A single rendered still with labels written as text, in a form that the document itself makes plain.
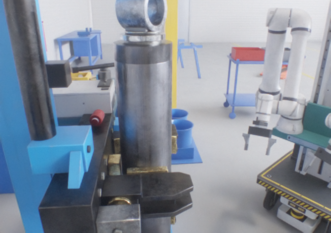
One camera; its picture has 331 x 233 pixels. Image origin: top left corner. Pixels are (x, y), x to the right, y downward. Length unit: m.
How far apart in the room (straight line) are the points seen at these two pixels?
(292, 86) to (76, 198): 1.39
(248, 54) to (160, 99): 3.06
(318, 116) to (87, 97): 1.59
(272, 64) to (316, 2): 12.16
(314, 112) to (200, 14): 10.14
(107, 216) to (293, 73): 1.37
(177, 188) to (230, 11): 11.58
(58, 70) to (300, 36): 1.39
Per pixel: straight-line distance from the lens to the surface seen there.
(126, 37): 0.93
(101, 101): 1.37
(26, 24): 0.87
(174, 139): 1.30
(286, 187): 2.25
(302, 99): 2.07
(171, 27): 3.52
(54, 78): 1.10
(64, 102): 1.41
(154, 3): 1.02
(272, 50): 1.92
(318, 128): 2.21
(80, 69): 1.16
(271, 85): 2.02
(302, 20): 1.86
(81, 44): 7.97
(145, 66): 0.90
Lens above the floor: 1.60
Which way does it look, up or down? 22 degrees down
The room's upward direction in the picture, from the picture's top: straight up
